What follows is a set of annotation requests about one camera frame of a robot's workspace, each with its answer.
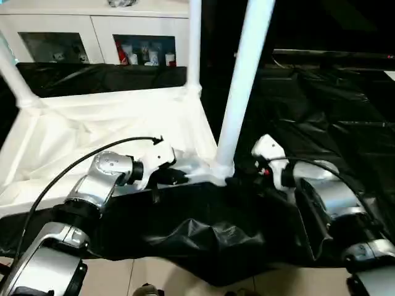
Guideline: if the white plastic table top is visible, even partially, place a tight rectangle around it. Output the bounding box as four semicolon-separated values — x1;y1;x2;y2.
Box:
0;83;236;216

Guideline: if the black work mat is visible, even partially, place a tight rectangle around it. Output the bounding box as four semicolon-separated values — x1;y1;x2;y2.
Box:
0;59;395;287

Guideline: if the red bottle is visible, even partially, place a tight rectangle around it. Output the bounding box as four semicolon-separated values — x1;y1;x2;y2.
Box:
116;43;129;66

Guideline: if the white cabinet with glass doors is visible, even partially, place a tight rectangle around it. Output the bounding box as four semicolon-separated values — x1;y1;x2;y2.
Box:
0;0;191;67

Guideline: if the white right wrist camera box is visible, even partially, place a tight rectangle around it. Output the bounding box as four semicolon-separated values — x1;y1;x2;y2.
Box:
251;134;286;189

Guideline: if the grey horizontal rail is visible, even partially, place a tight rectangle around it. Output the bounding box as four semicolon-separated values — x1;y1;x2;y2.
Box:
272;51;395;64

